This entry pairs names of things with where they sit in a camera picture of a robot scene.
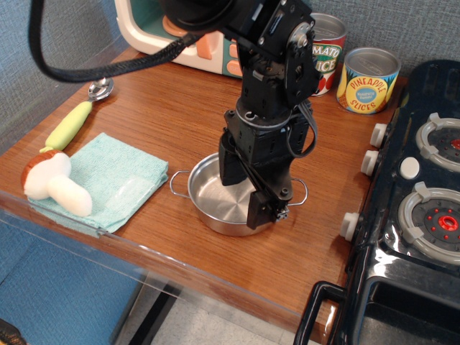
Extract black braided cable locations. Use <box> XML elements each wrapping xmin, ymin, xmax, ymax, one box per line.
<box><xmin>27</xmin><ymin>0</ymin><xmax>206</xmax><ymax>84</ymax></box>

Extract pineapple slices can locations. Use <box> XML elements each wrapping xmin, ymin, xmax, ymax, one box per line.
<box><xmin>336</xmin><ymin>47</ymin><xmax>401</xmax><ymax>114</ymax></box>

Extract black toy stove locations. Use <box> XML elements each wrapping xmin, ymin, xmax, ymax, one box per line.
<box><xmin>295</xmin><ymin>60</ymin><xmax>459</xmax><ymax>344</ymax></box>

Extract spoon with yellow handle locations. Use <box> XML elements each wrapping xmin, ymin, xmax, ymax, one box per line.
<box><xmin>40</xmin><ymin>78</ymin><xmax>114</xmax><ymax>153</ymax></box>

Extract plush white mushroom toy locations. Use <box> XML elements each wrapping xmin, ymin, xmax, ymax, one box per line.
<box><xmin>21</xmin><ymin>149</ymin><xmax>93</xmax><ymax>217</ymax></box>

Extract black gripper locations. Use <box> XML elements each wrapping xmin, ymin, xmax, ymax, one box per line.
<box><xmin>218</xmin><ymin>107</ymin><xmax>310</xmax><ymax>230</ymax></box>

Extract toy microwave teal cream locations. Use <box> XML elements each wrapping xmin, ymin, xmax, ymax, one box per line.
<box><xmin>114</xmin><ymin>0</ymin><xmax>242</xmax><ymax>78</ymax></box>

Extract teal folded cloth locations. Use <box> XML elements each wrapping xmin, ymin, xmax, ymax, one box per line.
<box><xmin>29</xmin><ymin>133</ymin><xmax>168</xmax><ymax>235</ymax></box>

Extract stainless steel pot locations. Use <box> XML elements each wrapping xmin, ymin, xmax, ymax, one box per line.
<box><xmin>169</xmin><ymin>153</ymin><xmax>307</xmax><ymax>236</ymax></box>

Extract clear acrylic barrier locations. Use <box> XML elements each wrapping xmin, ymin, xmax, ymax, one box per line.
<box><xmin>1</xmin><ymin>63</ymin><xmax>300</xmax><ymax>331</ymax></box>

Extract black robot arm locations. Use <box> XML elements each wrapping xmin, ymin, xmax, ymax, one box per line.
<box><xmin>160</xmin><ymin>1</ymin><xmax>321</xmax><ymax>229</ymax></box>

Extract tomato sauce can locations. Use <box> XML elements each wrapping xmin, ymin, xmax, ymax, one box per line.
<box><xmin>311</xmin><ymin>12</ymin><xmax>347</xmax><ymax>96</ymax></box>

